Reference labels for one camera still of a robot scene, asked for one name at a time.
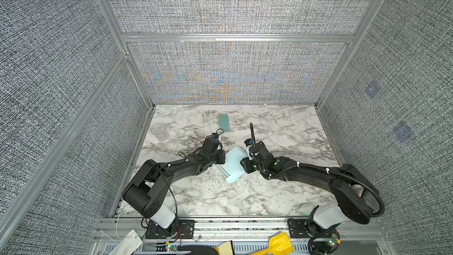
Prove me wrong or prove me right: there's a light blue paper box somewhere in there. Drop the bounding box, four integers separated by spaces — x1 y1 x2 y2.
217 146 248 184

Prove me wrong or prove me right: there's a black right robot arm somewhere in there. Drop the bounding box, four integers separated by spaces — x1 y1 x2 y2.
241 138 385 230

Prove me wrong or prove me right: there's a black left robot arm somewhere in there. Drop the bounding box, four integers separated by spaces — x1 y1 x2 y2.
122 133 225 230

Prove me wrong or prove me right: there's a clear plastic cup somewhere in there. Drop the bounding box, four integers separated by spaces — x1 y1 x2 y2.
151 123 169 142

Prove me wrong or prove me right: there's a yellow plastic scoop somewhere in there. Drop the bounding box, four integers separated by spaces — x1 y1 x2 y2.
251 233 294 255

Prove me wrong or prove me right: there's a white cloth strip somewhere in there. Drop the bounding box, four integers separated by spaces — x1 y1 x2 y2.
109 230 143 255

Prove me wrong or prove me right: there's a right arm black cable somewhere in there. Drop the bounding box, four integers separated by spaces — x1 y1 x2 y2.
249 122 386 217

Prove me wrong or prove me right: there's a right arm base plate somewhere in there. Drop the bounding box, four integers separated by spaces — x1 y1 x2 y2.
287 218 327 239

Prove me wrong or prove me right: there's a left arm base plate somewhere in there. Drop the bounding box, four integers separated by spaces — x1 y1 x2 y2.
145 220 195 240

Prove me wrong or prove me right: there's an aluminium front rail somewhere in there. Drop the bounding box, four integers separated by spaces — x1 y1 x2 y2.
93 216 390 243

